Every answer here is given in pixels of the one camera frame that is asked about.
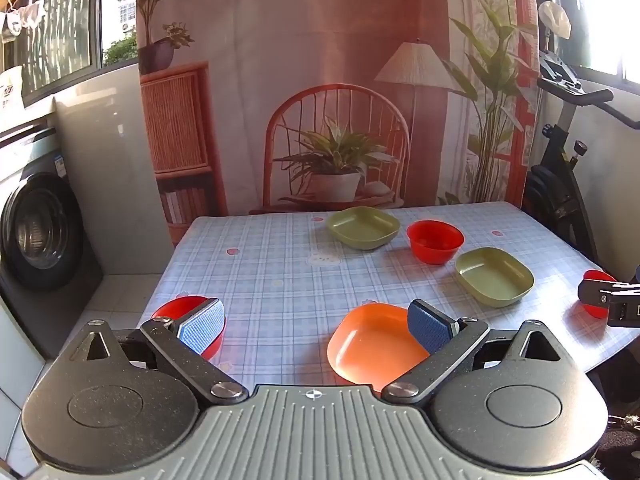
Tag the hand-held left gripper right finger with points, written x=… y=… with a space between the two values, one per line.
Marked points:
x=427 y=327

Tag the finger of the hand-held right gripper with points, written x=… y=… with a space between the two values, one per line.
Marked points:
x=625 y=310
x=595 y=292

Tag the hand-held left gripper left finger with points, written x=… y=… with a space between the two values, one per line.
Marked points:
x=202 y=327

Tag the red plastic bowl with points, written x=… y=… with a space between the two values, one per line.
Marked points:
x=597 y=276
x=170 y=307
x=435 y=245

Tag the green square plate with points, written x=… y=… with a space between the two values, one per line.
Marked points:
x=495 y=280
x=362 y=225

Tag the orange square plate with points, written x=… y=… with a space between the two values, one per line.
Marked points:
x=370 y=345

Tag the blue checked tablecloth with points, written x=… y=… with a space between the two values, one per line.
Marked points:
x=280 y=285

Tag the black exercise bike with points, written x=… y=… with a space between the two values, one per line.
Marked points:
x=560 y=185

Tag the grey washing machine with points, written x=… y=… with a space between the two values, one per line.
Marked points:
x=35 y=230

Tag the white plastic bag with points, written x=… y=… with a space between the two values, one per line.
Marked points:
x=554 y=17

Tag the bright window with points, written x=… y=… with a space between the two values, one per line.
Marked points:
x=610 y=10

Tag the printed room backdrop cloth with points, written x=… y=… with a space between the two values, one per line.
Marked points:
x=300 y=60

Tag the white printed sack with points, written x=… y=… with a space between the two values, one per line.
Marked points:
x=11 y=87

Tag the dark framed window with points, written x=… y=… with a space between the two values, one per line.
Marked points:
x=60 y=20

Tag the hanging white laundry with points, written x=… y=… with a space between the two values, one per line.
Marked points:
x=25 y=16

